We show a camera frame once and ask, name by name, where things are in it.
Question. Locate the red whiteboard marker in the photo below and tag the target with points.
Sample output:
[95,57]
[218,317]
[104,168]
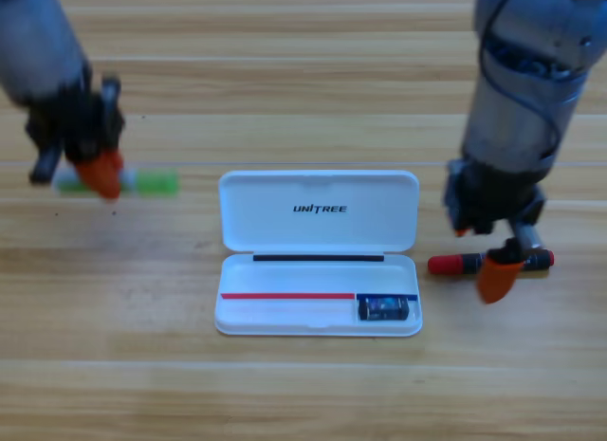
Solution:
[446,264]

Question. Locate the white Unitree pencil case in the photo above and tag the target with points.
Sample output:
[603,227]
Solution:
[322,270]

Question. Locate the green highlighter pen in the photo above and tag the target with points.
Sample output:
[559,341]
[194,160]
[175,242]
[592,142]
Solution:
[156,182]

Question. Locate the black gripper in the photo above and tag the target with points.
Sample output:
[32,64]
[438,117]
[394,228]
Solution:
[80,128]
[493,199]

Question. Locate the dark blue eraser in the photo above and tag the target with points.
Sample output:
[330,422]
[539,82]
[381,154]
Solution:
[384,309]

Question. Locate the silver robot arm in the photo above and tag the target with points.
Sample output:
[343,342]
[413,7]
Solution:
[33,33]
[526,80]

